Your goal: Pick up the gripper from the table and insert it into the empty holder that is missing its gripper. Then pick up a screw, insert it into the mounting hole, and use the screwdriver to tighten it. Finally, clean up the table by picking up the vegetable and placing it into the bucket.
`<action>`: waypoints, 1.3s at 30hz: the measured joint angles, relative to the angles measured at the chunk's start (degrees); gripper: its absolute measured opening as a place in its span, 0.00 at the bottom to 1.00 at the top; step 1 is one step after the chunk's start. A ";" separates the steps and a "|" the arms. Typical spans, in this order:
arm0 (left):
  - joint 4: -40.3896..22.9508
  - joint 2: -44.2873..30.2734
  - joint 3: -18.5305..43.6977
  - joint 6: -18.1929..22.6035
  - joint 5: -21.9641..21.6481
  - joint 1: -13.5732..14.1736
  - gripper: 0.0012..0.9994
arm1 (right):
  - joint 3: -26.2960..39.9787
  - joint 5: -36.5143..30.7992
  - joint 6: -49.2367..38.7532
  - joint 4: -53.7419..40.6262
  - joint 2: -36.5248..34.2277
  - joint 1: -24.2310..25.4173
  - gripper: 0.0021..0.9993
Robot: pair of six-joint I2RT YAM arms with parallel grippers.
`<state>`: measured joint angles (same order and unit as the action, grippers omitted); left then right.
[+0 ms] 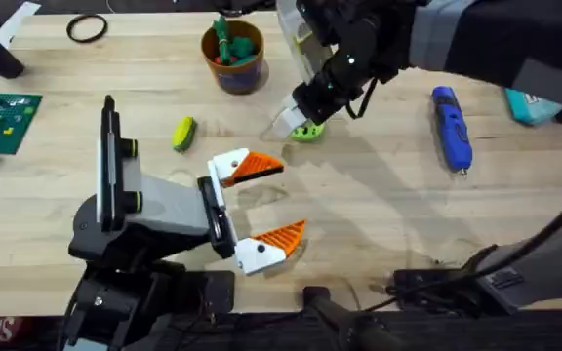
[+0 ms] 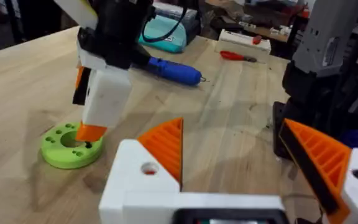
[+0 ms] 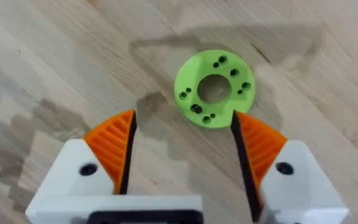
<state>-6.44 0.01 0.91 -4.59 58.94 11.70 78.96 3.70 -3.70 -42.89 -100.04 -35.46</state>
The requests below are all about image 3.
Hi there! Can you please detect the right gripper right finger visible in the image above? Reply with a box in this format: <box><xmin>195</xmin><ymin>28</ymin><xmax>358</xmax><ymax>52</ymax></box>
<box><xmin>230</xmin><ymin>110</ymin><xmax>351</xmax><ymax>224</ymax></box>

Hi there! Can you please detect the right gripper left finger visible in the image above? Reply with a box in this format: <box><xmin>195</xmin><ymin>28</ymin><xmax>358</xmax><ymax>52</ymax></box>
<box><xmin>25</xmin><ymin>109</ymin><xmax>137</xmax><ymax>215</ymax></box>

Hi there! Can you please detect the green disc with holes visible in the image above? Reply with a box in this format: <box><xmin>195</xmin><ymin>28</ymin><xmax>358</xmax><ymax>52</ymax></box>
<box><xmin>173</xmin><ymin>49</ymin><xmax>256</xmax><ymax>129</ymax></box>

